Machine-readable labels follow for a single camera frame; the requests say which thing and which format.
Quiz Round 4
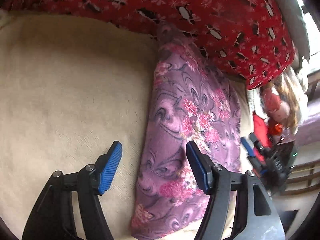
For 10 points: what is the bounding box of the beige fleece blanket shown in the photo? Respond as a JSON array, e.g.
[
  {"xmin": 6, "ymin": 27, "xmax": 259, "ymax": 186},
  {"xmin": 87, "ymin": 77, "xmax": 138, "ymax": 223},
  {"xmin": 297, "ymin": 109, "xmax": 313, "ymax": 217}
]
[{"xmin": 0, "ymin": 11, "xmax": 253, "ymax": 240}]

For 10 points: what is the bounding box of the red patterned pillow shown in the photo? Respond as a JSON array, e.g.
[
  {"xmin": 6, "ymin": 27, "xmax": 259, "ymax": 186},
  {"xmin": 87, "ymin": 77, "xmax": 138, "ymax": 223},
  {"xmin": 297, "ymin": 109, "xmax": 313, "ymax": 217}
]
[{"xmin": 1, "ymin": 0, "xmax": 295, "ymax": 89}]

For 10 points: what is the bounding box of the grey pillow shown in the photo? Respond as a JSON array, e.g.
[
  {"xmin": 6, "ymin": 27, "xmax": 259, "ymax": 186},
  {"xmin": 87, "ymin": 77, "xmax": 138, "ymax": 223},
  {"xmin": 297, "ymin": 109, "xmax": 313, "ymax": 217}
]
[{"xmin": 275, "ymin": 0, "xmax": 310, "ymax": 62}]

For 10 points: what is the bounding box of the purple floral garment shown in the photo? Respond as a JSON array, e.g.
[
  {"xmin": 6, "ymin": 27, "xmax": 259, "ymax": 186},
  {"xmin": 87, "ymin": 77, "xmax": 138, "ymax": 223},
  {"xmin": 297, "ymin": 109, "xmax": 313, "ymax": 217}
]
[{"xmin": 131, "ymin": 24, "xmax": 241, "ymax": 239}]

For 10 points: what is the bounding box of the red cushion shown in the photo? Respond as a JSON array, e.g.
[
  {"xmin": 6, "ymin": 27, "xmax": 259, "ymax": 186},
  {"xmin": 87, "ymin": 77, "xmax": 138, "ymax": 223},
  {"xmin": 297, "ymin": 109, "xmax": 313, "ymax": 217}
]
[{"xmin": 253, "ymin": 112, "xmax": 272, "ymax": 147}]

